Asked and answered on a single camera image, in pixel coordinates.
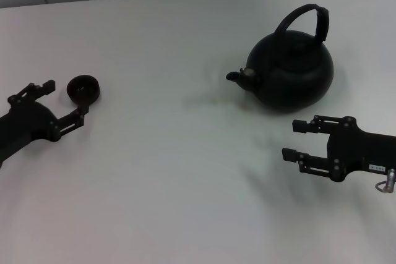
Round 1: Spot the silver metal plug connector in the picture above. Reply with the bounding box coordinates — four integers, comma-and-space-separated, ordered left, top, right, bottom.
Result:
374, 168, 396, 195

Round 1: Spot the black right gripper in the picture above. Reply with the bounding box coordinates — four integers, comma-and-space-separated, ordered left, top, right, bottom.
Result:
281, 114, 396, 183

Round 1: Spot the black round teapot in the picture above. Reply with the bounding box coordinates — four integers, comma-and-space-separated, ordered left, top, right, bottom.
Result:
225, 3, 335, 114

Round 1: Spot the dark brown teacup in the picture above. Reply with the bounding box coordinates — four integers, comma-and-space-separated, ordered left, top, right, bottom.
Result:
66, 74, 101, 105

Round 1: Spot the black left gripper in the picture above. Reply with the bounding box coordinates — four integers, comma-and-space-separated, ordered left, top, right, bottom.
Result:
0, 79, 91, 169

